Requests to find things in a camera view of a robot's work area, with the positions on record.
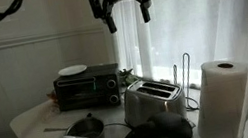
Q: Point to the black toaster oven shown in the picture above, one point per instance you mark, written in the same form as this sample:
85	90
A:
97	86

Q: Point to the green plant leaves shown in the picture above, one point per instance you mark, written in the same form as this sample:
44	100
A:
126	77

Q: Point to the white sheer curtain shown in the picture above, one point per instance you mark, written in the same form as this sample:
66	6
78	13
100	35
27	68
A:
205	29

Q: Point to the white plate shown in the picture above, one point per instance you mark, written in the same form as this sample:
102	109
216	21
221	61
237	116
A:
74	69

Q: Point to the silver two-slot toaster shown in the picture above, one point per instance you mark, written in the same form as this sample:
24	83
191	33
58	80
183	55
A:
145	98

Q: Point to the white paper towel roll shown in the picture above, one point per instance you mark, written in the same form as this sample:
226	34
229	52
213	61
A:
223	99

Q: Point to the black glass coffee carafe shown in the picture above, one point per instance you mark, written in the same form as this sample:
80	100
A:
163	125

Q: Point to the wire paper towel holder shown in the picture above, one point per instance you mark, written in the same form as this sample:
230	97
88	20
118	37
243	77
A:
191	104

